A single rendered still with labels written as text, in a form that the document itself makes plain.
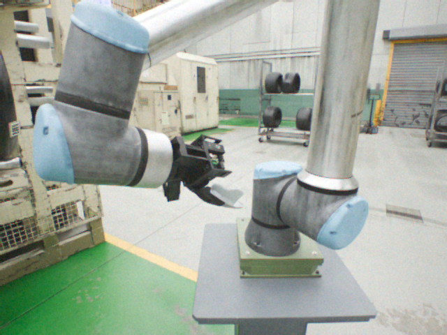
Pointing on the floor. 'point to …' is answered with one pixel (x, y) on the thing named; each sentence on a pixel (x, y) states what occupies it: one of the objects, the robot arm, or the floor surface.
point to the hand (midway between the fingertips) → (230, 176)
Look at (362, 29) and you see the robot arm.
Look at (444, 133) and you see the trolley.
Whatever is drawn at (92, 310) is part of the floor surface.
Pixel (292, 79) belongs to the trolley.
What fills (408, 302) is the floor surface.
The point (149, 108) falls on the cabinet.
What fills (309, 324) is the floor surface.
